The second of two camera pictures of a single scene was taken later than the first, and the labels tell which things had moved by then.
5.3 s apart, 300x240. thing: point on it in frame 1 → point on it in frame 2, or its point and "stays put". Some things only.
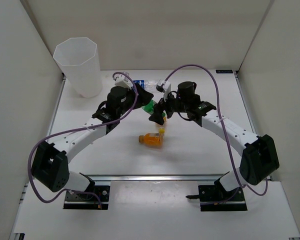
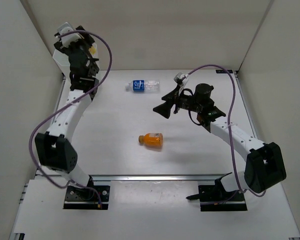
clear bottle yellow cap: [162, 129] → [93, 50]
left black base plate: [88, 199] stays put
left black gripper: [144, 96] → [87, 42]
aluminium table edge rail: [152, 178] stays put
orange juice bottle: [152, 139] stays put
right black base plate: [214, 198] stays put
